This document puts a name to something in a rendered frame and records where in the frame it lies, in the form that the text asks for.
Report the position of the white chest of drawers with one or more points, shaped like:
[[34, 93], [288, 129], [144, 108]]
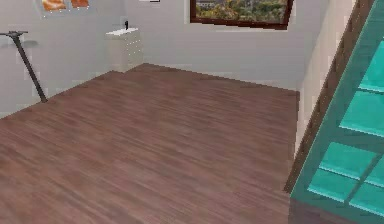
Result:
[[125, 48]]

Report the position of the small black object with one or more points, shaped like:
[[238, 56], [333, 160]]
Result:
[[126, 25]]

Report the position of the brown framed window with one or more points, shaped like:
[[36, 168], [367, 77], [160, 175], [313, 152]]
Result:
[[241, 10]]

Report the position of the teal panelled room door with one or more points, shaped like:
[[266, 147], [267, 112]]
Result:
[[353, 126]]

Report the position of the orange framed wall picture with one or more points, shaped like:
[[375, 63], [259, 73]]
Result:
[[61, 4]]

